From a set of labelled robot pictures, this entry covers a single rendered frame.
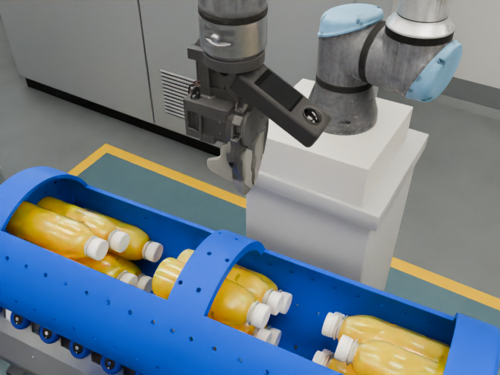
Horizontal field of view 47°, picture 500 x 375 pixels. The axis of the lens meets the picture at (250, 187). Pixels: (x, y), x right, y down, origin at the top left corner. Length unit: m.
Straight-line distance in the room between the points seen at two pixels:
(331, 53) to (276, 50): 1.44
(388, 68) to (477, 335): 0.47
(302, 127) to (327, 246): 0.64
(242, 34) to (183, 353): 0.50
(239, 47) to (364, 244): 0.68
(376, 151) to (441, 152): 2.20
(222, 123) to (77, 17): 2.61
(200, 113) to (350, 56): 0.46
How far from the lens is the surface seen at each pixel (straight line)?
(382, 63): 1.05
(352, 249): 1.23
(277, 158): 1.16
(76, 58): 3.42
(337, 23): 1.08
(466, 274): 2.68
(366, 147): 1.13
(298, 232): 1.26
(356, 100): 1.14
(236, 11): 0.60
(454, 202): 3.01
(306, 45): 2.45
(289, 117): 0.64
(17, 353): 1.33
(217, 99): 0.68
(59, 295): 1.01
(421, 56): 1.02
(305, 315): 1.11
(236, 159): 0.68
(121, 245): 1.12
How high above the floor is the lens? 1.91
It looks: 41 degrees down
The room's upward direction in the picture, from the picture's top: straight up
